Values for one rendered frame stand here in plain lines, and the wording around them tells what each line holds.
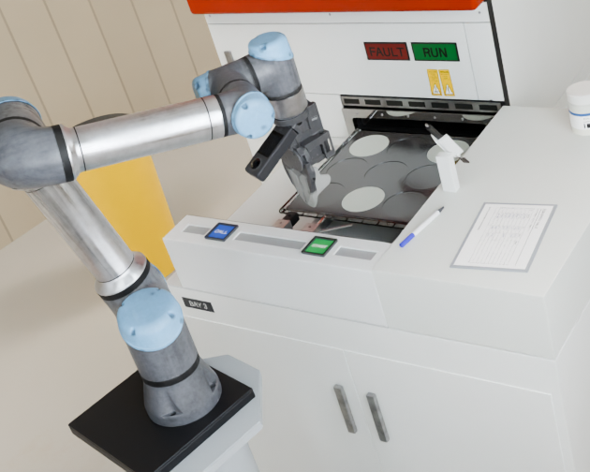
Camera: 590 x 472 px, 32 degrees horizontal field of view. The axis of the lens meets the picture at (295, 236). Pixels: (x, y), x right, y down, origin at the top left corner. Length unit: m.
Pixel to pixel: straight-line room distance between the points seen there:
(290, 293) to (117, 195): 1.71
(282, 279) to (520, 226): 0.50
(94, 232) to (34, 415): 1.79
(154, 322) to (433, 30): 0.97
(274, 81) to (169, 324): 0.48
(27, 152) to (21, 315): 2.51
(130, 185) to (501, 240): 2.06
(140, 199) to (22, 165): 2.13
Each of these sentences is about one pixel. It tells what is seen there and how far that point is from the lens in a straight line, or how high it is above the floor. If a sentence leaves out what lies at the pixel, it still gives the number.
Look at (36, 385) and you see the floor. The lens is 3.77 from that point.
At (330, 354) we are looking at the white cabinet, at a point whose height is 0.71.
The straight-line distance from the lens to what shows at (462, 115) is 2.47.
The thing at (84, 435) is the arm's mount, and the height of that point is 0.85.
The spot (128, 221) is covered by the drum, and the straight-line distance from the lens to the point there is 3.84.
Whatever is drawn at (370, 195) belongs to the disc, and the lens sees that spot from 2.33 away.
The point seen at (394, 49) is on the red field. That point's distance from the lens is 2.47.
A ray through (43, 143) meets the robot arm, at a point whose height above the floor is 1.45.
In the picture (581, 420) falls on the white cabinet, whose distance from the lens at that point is 2.10.
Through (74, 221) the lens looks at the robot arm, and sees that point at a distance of 1.90.
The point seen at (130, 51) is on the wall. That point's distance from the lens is 4.87.
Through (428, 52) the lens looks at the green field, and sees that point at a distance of 2.43.
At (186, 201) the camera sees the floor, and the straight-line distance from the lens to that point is 4.45.
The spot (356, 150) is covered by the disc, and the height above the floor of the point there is 0.90.
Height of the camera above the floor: 2.10
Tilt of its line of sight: 32 degrees down
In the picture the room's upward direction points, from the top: 18 degrees counter-clockwise
